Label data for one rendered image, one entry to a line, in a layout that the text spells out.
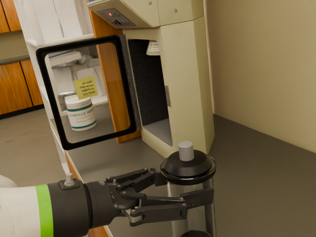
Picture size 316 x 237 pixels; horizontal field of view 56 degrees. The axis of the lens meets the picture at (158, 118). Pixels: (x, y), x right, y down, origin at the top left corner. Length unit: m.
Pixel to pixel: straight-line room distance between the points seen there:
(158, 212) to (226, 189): 0.44
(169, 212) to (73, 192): 0.16
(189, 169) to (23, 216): 0.28
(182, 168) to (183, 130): 0.43
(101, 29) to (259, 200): 0.81
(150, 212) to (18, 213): 0.19
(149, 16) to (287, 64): 0.52
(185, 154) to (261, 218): 0.33
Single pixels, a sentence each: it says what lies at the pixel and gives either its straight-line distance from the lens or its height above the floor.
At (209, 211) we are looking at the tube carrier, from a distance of 0.61.
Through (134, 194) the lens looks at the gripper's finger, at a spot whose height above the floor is 1.17.
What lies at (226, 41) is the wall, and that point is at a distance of 1.34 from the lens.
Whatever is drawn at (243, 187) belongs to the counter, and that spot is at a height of 0.94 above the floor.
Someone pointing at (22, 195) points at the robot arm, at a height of 1.24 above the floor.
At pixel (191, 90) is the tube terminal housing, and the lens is 0.95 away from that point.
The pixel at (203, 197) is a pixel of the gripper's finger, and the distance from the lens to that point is 0.57.
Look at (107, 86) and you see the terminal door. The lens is 1.17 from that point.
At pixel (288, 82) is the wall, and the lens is 1.14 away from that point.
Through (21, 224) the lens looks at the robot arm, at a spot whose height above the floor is 1.21.
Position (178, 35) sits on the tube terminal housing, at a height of 1.38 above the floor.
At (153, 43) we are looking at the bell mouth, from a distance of 1.01.
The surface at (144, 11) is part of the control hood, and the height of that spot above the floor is 1.46.
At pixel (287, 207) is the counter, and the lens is 0.86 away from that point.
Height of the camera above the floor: 1.46
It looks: 20 degrees down
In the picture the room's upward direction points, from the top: 9 degrees counter-clockwise
